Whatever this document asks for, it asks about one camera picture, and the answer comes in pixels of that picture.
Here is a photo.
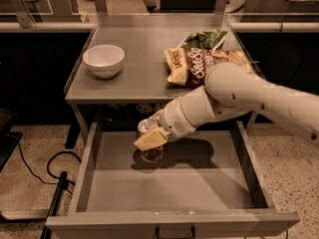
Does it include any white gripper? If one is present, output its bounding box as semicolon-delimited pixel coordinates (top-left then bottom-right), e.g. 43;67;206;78
134;98;195;151

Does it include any orange soda can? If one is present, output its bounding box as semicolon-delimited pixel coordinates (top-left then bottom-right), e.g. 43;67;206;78
137;119;163;163

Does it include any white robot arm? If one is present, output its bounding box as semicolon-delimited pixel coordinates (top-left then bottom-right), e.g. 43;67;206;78
135;63;319;151

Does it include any grey counter cabinet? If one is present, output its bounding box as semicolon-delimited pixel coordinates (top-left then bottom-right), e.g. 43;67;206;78
65;13;245;137

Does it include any grey open drawer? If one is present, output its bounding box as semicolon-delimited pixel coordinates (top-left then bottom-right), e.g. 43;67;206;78
47;122;299;239

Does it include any brown yellow chip bag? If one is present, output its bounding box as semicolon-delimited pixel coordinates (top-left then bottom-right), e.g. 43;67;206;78
164;48;253;89

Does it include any white ceramic bowl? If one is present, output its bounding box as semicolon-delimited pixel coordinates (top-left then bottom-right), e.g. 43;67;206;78
83;45;125;79

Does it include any green snack bag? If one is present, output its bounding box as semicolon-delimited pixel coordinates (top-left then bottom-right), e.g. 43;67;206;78
179;29;227;50

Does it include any dark object at left edge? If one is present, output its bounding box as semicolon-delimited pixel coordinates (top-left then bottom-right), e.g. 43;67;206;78
0;109;22;172

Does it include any black floor bar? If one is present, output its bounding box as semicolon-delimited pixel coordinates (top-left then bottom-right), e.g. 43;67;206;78
40;171;67;239

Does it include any black floor cable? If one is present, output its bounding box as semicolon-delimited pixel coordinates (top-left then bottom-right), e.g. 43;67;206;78
3;132;83;195

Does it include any black drawer handle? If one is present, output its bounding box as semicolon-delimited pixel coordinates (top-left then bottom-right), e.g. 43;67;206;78
155;225;196;239

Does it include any white horizontal rail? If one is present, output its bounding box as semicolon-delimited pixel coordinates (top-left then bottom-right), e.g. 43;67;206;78
0;22;95;33

